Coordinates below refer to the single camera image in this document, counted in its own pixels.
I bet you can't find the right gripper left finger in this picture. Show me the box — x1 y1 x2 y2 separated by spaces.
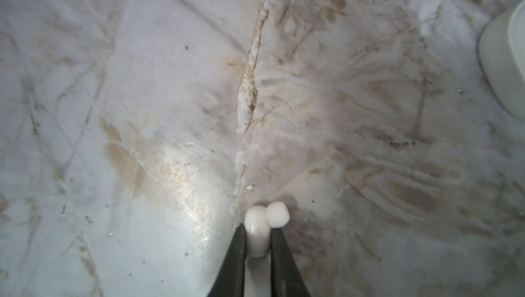
208 224 247 297

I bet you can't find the white earbud charging case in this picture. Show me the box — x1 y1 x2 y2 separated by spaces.
478 2 524 119

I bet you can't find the white earbud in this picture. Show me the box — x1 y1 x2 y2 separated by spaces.
244 201 291 258

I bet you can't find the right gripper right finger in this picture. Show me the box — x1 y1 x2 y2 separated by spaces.
271 229 310 297

